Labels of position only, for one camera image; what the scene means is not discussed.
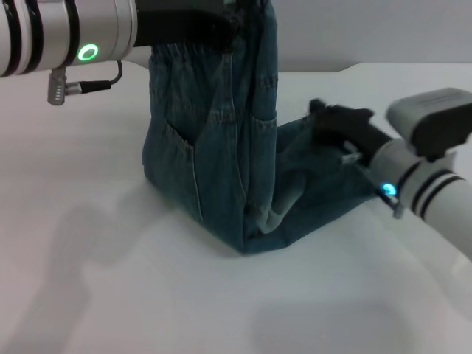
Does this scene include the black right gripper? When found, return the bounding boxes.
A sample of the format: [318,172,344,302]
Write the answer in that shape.
[308,98,392,164]

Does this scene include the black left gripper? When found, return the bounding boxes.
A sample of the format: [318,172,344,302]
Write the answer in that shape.
[134,0,246,53]

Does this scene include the blue denim shorts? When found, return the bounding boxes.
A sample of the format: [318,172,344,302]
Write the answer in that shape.
[141,0,381,255]

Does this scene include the right wrist camera housing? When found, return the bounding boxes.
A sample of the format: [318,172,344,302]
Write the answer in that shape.
[385,87,472,159]

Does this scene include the right arm cable connector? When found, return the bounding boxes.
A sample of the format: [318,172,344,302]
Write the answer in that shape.
[375,183,405,218]

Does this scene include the arm cable connector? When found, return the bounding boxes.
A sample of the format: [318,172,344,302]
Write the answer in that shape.
[375,183,405,218]
[46,60,123,106]

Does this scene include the left arm cable connector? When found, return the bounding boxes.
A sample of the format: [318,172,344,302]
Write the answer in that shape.
[46,60,123,106]

